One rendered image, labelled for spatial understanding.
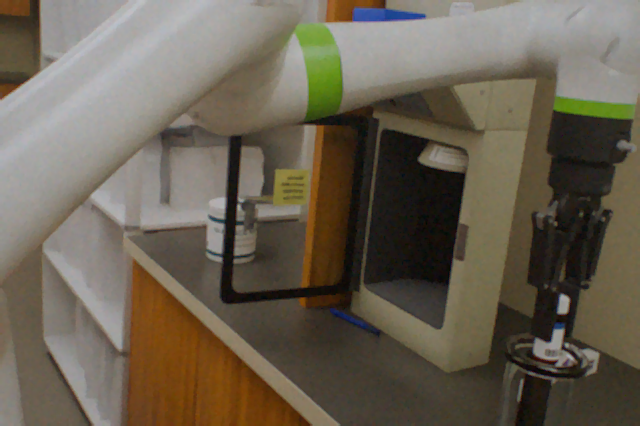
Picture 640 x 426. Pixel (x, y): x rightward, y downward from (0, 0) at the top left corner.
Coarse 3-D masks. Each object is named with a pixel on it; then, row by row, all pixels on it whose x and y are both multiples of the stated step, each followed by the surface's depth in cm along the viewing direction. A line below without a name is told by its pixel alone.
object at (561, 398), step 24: (528, 336) 97; (528, 360) 90; (576, 360) 93; (504, 384) 95; (528, 384) 90; (552, 384) 89; (576, 384) 91; (504, 408) 94; (528, 408) 91; (552, 408) 90
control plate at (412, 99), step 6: (402, 96) 129; (408, 96) 128; (414, 96) 126; (420, 96) 125; (384, 102) 137; (396, 102) 134; (402, 102) 131; (408, 102) 130; (414, 102) 128; (420, 102) 127; (390, 108) 138; (396, 108) 136; (402, 108) 134; (408, 108) 132; (414, 108) 130; (420, 108) 128; (426, 108) 127; (420, 114) 130; (426, 114) 129; (432, 114) 127
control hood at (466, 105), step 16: (432, 96) 122; (448, 96) 118; (464, 96) 117; (480, 96) 119; (400, 112) 136; (432, 112) 127; (448, 112) 122; (464, 112) 118; (480, 112) 120; (480, 128) 121
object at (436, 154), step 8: (432, 144) 138; (440, 144) 136; (448, 144) 134; (424, 152) 139; (432, 152) 136; (440, 152) 135; (448, 152) 134; (456, 152) 133; (464, 152) 133; (424, 160) 138; (432, 160) 136; (440, 160) 134; (448, 160) 133; (456, 160) 133; (464, 160) 133; (440, 168) 134; (448, 168) 133; (456, 168) 133; (464, 168) 132
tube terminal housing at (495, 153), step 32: (416, 0) 134; (448, 0) 127; (480, 0) 121; (512, 0) 117; (512, 96) 123; (384, 128) 145; (416, 128) 137; (448, 128) 129; (512, 128) 125; (480, 160) 123; (512, 160) 128; (480, 192) 125; (512, 192) 130; (480, 224) 128; (480, 256) 130; (480, 288) 132; (384, 320) 149; (416, 320) 140; (448, 320) 133; (480, 320) 135; (416, 352) 141; (448, 352) 133; (480, 352) 137
